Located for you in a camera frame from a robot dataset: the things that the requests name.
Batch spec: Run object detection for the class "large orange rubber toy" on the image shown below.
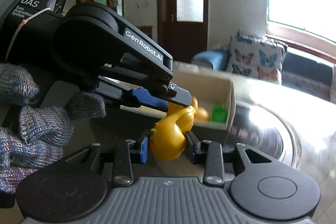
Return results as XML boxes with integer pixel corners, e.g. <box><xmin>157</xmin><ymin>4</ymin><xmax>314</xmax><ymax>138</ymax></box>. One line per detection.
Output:
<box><xmin>194</xmin><ymin>107</ymin><xmax>210</xmax><ymax>122</ymax></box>

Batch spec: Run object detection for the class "grey knitted gloved hand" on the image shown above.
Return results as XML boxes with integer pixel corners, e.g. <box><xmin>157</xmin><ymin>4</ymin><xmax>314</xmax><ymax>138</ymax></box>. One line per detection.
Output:
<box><xmin>1</xmin><ymin>64</ymin><xmax>106</xmax><ymax>194</ymax></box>

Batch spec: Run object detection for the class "green toy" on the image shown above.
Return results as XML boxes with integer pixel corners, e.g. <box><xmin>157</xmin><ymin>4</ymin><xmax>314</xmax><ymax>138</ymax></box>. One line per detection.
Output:
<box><xmin>211</xmin><ymin>105</ymin><xmax>228</xmax><ymax>123</ymax></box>

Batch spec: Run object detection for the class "blue sofa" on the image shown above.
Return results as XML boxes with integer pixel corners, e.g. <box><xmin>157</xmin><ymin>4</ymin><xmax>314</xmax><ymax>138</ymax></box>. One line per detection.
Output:
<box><xmin>191</xmin><ymin>48</ymin><xmax>335</xmax><ymax>103</ymax></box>

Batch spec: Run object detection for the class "butterfly print pillow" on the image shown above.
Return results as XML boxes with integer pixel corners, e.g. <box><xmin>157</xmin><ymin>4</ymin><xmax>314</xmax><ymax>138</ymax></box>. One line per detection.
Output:
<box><xmin>226</xmin><ymin>32</ymin><xmax>288</xmax><ymax>85</ymax></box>

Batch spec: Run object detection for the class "dark cardboard box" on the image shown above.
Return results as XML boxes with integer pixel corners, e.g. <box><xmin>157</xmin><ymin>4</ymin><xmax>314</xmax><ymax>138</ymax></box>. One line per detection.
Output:
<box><xmin>119</xmin><ymin>60</ymin><xmax>237</xmax><ymax>132</ymax></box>

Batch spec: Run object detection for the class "black induction cooktop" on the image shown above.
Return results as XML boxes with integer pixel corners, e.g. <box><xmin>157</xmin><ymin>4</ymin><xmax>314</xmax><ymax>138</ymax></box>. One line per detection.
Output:
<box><xmin>224</xmin><ymin>102</ymin><xmax>301</xmax><ymax>168</ymax></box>

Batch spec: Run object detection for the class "brown wooden door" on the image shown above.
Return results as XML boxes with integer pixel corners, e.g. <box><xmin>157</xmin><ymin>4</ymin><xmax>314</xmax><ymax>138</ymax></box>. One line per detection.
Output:
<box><xmin>157</xmin><ymin>0</ymin><xmax>209</xmax><ymax>63</ymax></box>

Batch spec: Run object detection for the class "small orange rubber toy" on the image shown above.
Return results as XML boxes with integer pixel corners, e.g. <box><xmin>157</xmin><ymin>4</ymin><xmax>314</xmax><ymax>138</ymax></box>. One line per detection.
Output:
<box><xmin>149</xmin><ymin>97</ymin><xmax>198</xmax><ymax>161</ymax></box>

